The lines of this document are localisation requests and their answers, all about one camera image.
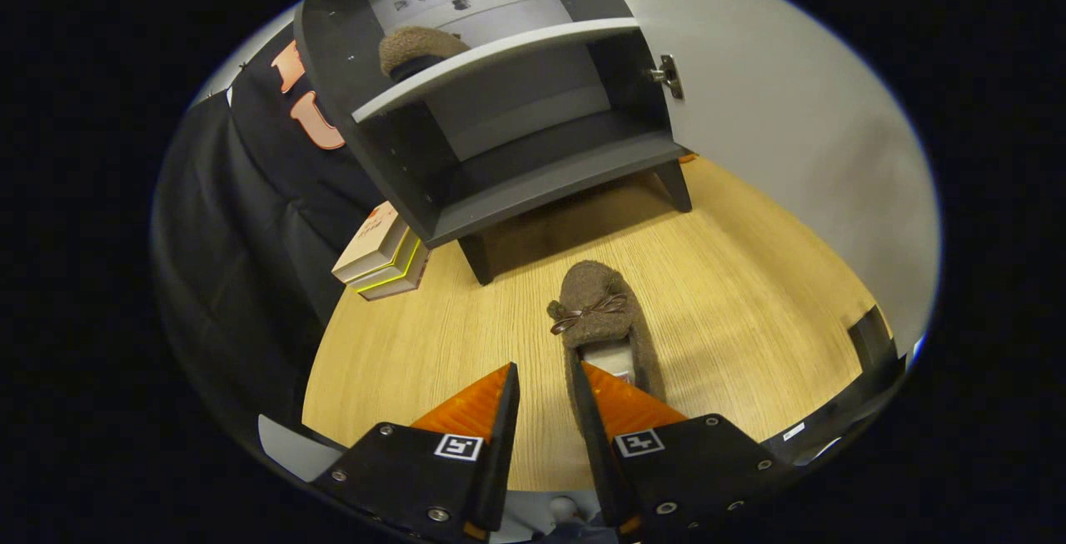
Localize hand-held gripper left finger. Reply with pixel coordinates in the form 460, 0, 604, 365
310, 362, 521, 543

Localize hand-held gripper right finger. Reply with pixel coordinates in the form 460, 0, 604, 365
569, 361, 792, 541

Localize brown fuzzy slipper shoe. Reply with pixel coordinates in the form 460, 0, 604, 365
547, 260, 667, 432
379, 26, 472, 83

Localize dark grey shoe cabinet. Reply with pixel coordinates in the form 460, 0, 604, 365
293, 0, 694, 287

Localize beige shoe cabinet door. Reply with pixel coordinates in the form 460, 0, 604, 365
579, 0, 942, 353

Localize yellow trimmed box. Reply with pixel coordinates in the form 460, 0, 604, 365
346, 232, 431, 302

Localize tan cardboard box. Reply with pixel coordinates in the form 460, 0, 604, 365
331, 201, 411, 283

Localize black backdrop cloth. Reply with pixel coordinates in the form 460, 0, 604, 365
150, 23, 386, 445

